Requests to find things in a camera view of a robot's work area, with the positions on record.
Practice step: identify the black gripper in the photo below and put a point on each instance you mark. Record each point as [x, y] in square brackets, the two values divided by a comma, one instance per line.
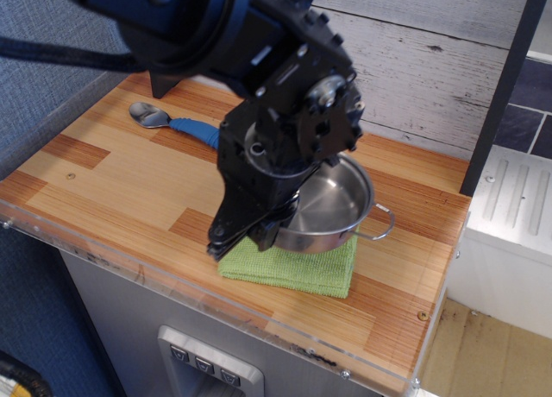
[264, 157]

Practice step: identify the stainless steel pot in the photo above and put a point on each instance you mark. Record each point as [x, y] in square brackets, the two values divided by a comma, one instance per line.
[332, 204]

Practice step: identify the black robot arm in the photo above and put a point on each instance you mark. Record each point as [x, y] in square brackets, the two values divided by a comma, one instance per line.
[299, 106]

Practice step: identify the green folded cloth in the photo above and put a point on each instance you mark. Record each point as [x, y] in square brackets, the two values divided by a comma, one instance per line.
[328, 273]

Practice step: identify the clear acrylic edge guard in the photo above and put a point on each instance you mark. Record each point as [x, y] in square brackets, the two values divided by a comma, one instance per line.
[378, 333]

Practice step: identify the silver dispenser button panel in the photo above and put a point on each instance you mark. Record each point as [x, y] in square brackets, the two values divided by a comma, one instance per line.
[195, 368]

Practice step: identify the grey toy fridge cabinet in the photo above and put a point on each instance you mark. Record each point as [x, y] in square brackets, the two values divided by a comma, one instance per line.
[129, 301]

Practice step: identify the white plastic sink unit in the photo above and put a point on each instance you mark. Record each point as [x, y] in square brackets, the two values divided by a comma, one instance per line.
[503, 262]

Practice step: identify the blue handled metal spoon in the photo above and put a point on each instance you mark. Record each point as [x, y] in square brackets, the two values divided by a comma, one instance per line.
[151, 117]

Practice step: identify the dark left vertical post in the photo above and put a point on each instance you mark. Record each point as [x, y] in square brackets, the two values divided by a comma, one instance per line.
[162, 83]

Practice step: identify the dark vertical post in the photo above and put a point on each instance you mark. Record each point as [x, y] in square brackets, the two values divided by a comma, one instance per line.
[162, 83]
[514, 62]

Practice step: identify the dark right vertical post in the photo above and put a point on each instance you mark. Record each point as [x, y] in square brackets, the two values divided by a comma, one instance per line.
[514, 62]

